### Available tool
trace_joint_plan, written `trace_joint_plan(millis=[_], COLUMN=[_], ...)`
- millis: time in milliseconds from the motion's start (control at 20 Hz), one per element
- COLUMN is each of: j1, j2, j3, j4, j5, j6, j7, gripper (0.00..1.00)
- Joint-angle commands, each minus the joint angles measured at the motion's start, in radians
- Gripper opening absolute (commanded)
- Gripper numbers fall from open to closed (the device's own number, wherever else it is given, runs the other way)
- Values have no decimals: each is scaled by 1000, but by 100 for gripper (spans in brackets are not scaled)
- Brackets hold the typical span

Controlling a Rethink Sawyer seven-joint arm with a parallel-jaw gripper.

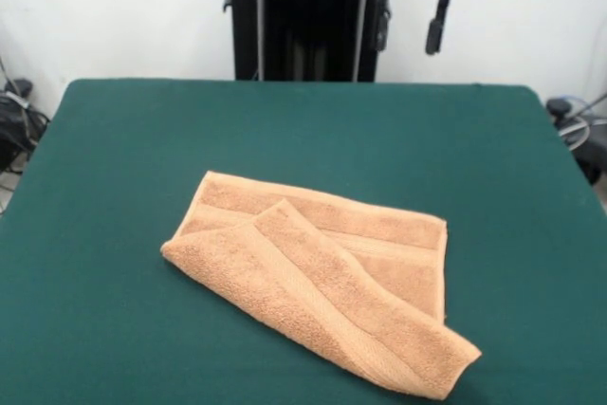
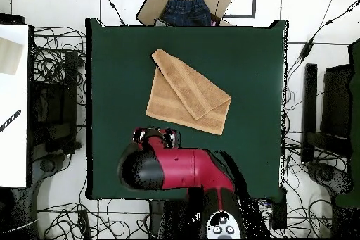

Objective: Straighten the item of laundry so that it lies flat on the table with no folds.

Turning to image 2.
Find black equipment rack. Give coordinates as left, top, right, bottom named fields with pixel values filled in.
left=29, top=51, right=82, bottom=153

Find black power strip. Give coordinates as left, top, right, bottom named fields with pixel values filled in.
left=271, top=187, right=288, bottom=230

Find black flat panel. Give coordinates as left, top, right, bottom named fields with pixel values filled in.
left=321, top=63, right=352, bottom=139

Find tan terry towel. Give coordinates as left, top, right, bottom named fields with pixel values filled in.
left=145, top=48, right=232, bottom=136

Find dark green fabric piece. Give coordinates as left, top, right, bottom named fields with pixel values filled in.
left=334, top=38, right=360, bottom=210

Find dark green table cloth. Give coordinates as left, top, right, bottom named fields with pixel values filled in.
left=84, top=18, right=289, bottom=200

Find beige foam block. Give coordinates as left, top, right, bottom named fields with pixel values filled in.
left=0, top=37, right=24, bottom=76

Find blue denim jeans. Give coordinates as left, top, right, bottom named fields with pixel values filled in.
left=161, top=0, right=213, bottom=27

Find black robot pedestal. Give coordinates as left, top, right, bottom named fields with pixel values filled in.
left=148, top=198, right=205, bottom=239

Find black striped strap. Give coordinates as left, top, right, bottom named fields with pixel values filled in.
left=0, top=109, right=22, bottom=132

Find thin black cable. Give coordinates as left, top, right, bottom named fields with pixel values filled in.
left=96, top=0, right=127, bottom=26

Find tangled black cables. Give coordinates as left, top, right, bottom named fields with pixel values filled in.
left=281, top=90, right=349, bottom=239
left=37, top=198, right=158, bottom=239
left=30, top=25, right=87, bottom=106

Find brown cardboard box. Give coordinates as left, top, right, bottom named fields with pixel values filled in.
left=136, top=0, right=234, bottom=27

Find narrow black bar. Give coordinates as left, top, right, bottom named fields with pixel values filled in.
left=301, top=63, right=319, bottom=165

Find black power cable with adapter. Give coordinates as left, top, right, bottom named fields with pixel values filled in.
left=290, top=0, right=360, bottom=70

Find white side table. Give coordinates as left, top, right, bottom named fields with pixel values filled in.
left=0, top=24, right=29, bottom=188

